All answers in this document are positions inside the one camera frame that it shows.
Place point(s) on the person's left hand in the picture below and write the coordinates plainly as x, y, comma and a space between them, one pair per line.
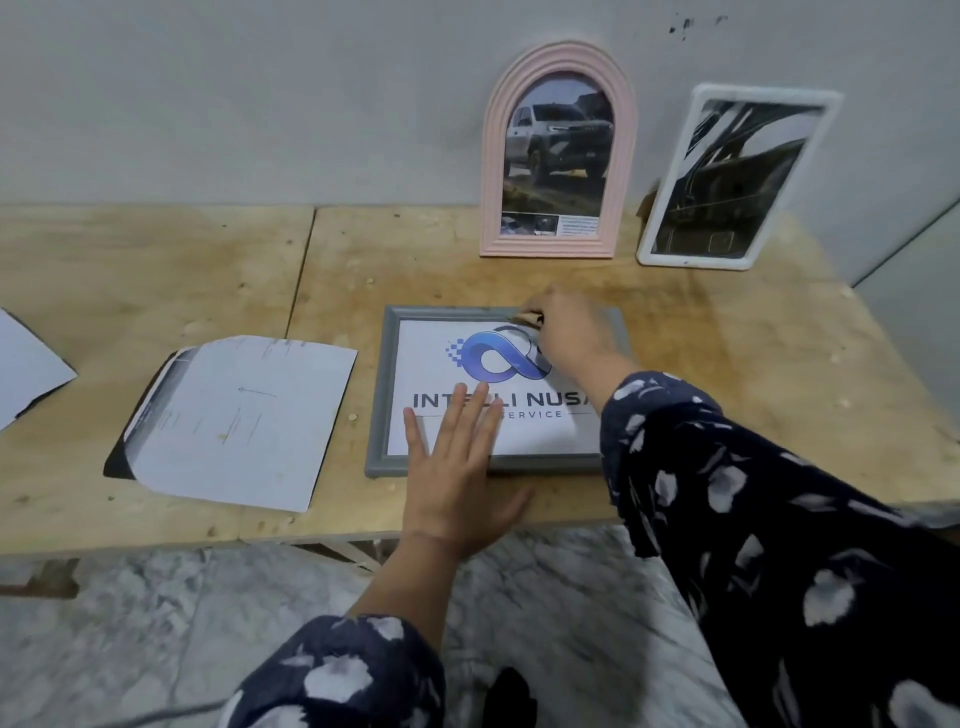
457, 487

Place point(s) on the person's right hand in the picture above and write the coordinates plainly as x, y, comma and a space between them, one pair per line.
581, 337

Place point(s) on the brown wiping cloth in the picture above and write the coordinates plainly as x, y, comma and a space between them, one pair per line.
534, 320

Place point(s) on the grey framed Intelli Nusa sign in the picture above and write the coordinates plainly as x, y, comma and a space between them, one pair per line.
380, 420

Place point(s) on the white picture frame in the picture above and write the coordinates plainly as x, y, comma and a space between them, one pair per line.
697, 262

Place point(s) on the pink arched photo frame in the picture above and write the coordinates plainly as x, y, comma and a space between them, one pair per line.
491, 187

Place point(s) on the dark print sheet face-down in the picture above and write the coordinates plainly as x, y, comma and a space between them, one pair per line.
240, 427

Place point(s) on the dark logo print paper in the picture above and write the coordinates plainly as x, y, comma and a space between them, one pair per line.
26, 367

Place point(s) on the person's left forearm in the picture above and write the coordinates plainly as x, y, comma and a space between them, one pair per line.
390, 600

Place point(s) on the person's right forearm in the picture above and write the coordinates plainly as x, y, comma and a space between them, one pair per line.
787, 562

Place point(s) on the person's dark clothing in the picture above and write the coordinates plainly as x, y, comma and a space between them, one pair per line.
510, 697

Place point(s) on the wooden table leg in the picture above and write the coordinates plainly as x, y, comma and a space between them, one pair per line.
352, 553
45, 581

